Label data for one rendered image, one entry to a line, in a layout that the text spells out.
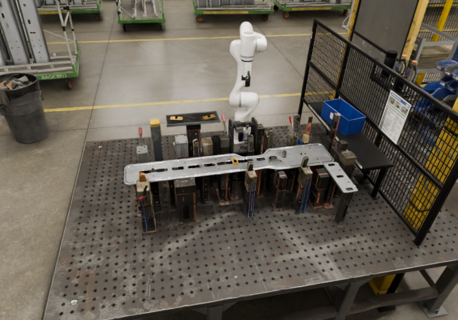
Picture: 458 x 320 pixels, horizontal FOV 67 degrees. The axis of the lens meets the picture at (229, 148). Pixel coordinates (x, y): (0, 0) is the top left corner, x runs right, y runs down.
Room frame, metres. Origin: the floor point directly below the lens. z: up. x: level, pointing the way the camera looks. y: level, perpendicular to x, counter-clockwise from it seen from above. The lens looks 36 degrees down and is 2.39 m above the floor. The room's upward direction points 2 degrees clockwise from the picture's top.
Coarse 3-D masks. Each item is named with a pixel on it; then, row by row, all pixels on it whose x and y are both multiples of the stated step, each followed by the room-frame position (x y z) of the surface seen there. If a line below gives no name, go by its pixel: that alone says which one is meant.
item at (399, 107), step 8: (392, 96) 2.01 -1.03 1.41; (400, 96) 1.94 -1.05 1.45; (392, 104) 1.98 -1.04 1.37; (400, 104) 1.92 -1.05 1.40; (408, 104) 1.86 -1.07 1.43; (392, 112) 1.96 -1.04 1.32; (400, 112) 1.90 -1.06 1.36; (408, 112) 1.83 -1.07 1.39; (384, 120) 2.00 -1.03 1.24; (392, 120) 1.94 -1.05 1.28; (400, 120) 1.87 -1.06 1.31; (384, 128) 1.98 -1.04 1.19; (392, 128) 1.91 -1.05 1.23; (400, 128) 1.85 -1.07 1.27; (392, 136) 1.89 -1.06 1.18; (400, 136) 1.83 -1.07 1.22
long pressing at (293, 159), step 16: (304, 144) 2.02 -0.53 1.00; (320, 144) 2.03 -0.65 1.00; (176, 160) 1.78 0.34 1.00; (192, 160) 1.79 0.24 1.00; (208, 160) 1.80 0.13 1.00; (224, 160) 1.80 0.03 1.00; (256, 160) 1.82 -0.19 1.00; (272, 160) 1.82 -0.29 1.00; (288, 160) 1.83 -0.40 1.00; (320, 160) 1.84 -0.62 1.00; (128, 176) 1.60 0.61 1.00; (160, 176) 1.61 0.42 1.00; (176, 176) 1.62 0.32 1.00
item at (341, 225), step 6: (342, 192) 1.58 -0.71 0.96; (342, 198) 1.57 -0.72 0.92; (348, 198) 1.55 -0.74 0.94; (342, 204) 1.55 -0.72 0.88; (348, 204) 1.55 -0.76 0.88; (342, 210) 1.55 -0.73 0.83; (336, 216) 1.58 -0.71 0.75; (342, 216) 1.57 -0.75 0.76; (336, 222) 1.56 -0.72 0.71; (342, 222) 1.56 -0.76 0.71; (342, 228) 1.52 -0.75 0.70
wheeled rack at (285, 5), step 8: (280, 0) 9.82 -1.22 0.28; (288, 0) 9.68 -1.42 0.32; (312, 0) 9.66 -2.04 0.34; (288, 8) 9.04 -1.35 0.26; (296, 8) 9.09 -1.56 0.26; (304, 8) 9.14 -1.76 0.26; (312, 8) 9.20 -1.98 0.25; (320, 8) 9.25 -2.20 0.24; (328, 8) 9.31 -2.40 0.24; (336, 8) 9.37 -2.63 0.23; (344, 8) 9.43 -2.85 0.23; (288, 16) 9.14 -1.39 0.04
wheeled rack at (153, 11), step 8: (120, 0) 8.36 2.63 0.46; (128, 0) 9.18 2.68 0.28; (136, 0) 9.21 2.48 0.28; (144, 0) 9.09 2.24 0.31; (152, 0) 9.24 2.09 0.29; (160, 0) 9.34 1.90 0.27; (120, 8) 7.58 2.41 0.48; (128, 8) 8.39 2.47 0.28; (136, 8) 8.42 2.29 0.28; (144, 8) 8.31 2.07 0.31; (152, 8) 8.45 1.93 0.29; (160, 8) 8.53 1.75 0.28; (120, 16) 7.71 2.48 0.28; (128, 16) 7.71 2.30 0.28; (136, 16) 7.74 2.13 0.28; (144, 16) 7.71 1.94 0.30; (152, 16) 7.79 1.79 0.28; (160, 16) 7.81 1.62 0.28; (160, 24) 7.71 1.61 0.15
